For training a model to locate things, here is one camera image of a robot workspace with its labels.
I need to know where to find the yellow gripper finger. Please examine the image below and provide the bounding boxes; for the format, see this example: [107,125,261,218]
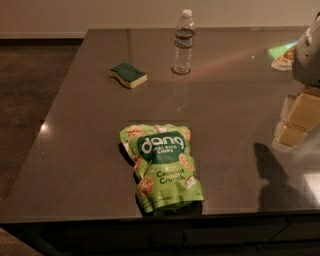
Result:
[276,87,320,147]

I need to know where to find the green rice chip bag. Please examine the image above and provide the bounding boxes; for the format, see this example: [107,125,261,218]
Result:
[120,124,204,216]

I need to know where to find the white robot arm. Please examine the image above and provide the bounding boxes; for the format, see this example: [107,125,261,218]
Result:
[271,13,320,152]

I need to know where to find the green and yellow sponge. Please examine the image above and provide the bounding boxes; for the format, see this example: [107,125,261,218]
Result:
[109,62,147,89]

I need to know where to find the dark cabinet drawers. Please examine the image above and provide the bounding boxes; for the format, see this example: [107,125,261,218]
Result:
[2,214,320,256]

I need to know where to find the clear plastic water bottle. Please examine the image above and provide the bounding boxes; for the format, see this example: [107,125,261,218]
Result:
[172,9,196,75]

